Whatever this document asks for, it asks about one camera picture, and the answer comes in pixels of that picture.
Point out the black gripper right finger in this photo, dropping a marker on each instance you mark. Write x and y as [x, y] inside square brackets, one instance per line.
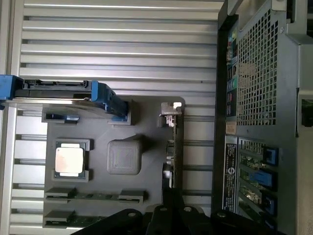
[188, 220]

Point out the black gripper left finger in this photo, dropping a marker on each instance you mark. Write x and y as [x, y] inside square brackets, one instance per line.
[160, 220]

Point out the blue expansion slot clip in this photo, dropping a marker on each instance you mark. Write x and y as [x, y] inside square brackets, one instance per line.
[265, 179]
[271, 154]
[271, 204]

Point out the black label sticker with print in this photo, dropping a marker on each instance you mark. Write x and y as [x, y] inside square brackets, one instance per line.
[230, 176]

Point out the green RAM stick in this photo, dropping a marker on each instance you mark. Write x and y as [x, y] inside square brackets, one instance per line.
[97, 196]
[83, 218]

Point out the silver CPU chip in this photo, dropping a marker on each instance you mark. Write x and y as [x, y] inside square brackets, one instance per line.
[69, 160]

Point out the gray printed parts rack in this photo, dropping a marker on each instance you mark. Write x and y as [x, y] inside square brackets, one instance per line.
[102, 127]

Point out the hard disk in blue caddy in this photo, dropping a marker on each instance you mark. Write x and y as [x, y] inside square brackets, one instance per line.
[73, 96]

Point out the black open PC case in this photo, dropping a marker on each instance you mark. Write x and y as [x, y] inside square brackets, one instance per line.
[259, 73]

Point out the graphics card with metal bracket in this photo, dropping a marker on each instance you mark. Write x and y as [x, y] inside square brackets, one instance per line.
[176, 147]

